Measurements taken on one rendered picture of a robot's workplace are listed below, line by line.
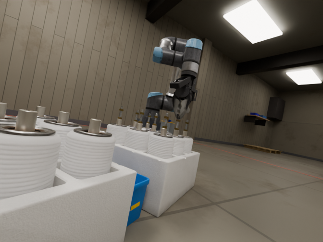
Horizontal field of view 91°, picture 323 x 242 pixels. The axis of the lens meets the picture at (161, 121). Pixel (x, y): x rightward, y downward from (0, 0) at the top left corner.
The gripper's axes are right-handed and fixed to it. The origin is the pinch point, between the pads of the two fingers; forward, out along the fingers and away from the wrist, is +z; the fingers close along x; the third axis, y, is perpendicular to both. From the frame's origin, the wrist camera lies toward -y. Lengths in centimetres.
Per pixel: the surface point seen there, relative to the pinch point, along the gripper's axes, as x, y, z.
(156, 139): -2.4, -15.6, 10.6
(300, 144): -107, 777, -17
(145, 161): -1.8, -18.7, 18.4
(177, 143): -3.5, -2.2, 11.6
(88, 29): 246, 62, -130
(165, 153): -5.7, -13.3, 15.1
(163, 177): -9.7, -17.6, 21.4
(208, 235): -24.6, -11.2, 34.4
